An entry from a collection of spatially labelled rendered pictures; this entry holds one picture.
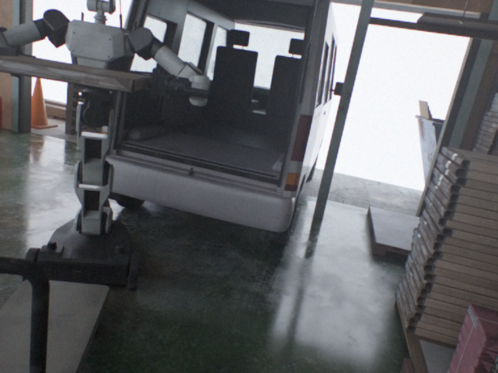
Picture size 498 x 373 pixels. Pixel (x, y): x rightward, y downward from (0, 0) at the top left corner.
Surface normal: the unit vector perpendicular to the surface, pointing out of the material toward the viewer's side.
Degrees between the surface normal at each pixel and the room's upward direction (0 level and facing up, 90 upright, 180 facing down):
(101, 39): 91
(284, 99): 93
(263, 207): 86
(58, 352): 0
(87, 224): 101
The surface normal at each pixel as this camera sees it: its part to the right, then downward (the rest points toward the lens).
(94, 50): -0.04, 0.28
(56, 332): 0.16, -0.95
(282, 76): -0.26, 0.28
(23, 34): 0.56, 0.25
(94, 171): 0.15, 0.49
